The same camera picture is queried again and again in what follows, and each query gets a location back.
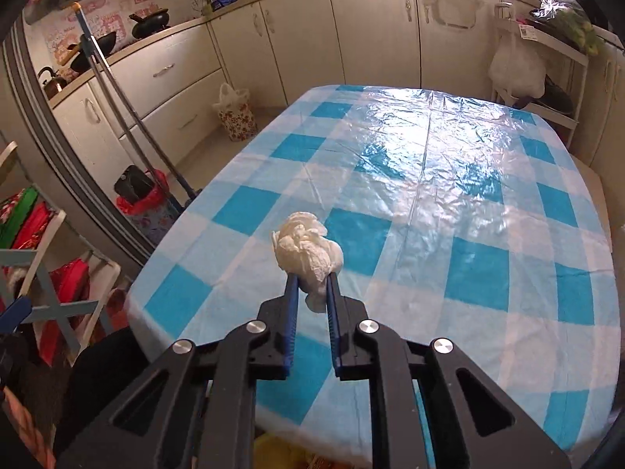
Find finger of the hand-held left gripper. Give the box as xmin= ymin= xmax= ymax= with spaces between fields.
xmin=0 ymin=298 xmax=32 ymax=335

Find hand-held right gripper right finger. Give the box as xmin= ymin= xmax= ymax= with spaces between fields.
xmin=326 ymin=274 xmax=572 ymax=469

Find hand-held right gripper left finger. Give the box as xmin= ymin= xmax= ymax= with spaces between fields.
xmin=56 ymin=274 xmax=300 ymax=469

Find white tissue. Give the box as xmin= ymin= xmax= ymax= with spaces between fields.
xmin=270 ymin=211 xmax=345 ymax=313

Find yellow plastic basin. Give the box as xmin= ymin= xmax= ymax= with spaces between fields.
xmin=254 ymin=432 xmax=313 ymax=469

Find blue and cream shoe rack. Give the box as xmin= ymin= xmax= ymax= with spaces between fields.
xmin=0 ymin=141 xmax=123 ymax=367

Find pile of red green slippers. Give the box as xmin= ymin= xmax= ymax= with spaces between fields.
xmin=0 ymin=186 xmax=93 ymax=367

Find person's left leg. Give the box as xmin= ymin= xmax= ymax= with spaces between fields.
xmin=54 ymin=327 xmax=157 ymax=455

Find blue checked plastic tablecloth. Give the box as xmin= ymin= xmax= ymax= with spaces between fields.
xmin=124 ymin=84 xmax=617 ymax=455

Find floral bucket with red liner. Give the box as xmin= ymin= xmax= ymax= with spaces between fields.
xmin=117 ymin=171 xmax=184 ymax=247

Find black pouch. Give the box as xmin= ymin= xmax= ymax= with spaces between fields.
xmin=114 ymin=165 xmax=154 ymax=203

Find floral patterned bag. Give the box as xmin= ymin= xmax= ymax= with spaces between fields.
xmin=213 ymin=83 xmax=258 ymax=142

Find bronze kettle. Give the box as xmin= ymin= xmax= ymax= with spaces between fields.
xmin=38 ymin=66 xmax=66 ymax=98

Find cream kitchen base cabinets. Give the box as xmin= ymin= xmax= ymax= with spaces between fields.
xmin=49 ymin=0 xmax=625 ymax=196

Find cardboard sheet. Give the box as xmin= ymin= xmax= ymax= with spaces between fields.
xmin=571 ymin=156 xmax=616 ymax=228

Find black wok on counter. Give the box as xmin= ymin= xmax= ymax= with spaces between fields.
xmin=129 ymin=8 xmax=171 ymax=40

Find white plastic bag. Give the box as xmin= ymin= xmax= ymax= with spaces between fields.
xmin=488 ymin=34 xmax=546 ymax=101

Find dark round pan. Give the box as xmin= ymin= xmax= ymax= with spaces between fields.
xmin=512 ymin=74 xmax=574 ymax=118

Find white hanging door bin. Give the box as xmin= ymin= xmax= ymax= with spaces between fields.
xmin=422 ymin=0 xmax=482 ymax=30

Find white trolley rack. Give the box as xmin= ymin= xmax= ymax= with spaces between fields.
xmin=491 ymin=2 xmax=589 ymax=128

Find bag of green vegetables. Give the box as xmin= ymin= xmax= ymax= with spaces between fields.
xmin=530 ymin=0 xmax=604 ymax=57

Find grey sliding door frame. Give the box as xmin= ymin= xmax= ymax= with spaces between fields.
xmin=0 ymin=10 xmax=162 ymax=274

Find pink wall stickers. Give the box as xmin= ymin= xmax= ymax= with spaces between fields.
xmin=44 ymin=0 xmax=157 ymax=54

